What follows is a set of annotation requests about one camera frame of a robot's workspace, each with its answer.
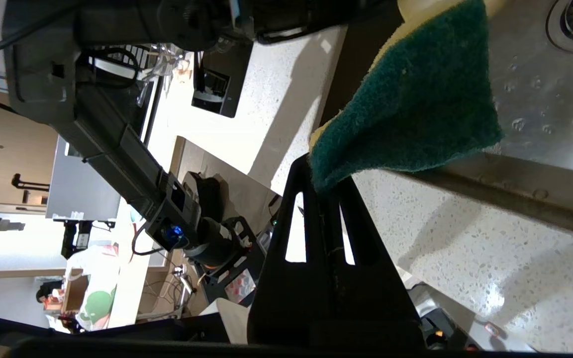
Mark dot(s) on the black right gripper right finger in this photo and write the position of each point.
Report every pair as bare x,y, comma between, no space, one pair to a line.
376,308

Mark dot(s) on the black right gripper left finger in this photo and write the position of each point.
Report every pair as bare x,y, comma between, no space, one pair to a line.
286,298

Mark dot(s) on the green yellow sponge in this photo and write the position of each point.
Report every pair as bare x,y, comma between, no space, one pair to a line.
416,89

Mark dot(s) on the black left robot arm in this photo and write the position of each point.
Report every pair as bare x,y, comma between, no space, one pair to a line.
107,134

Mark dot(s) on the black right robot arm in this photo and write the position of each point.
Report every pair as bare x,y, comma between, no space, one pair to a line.
92,330

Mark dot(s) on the white plastic bag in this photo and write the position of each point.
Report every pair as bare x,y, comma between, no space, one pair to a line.
95,293

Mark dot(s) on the black induction cooktop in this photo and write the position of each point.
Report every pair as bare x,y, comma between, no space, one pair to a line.
222,79

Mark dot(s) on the dark-haired person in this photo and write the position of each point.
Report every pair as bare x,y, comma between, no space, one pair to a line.
50,296

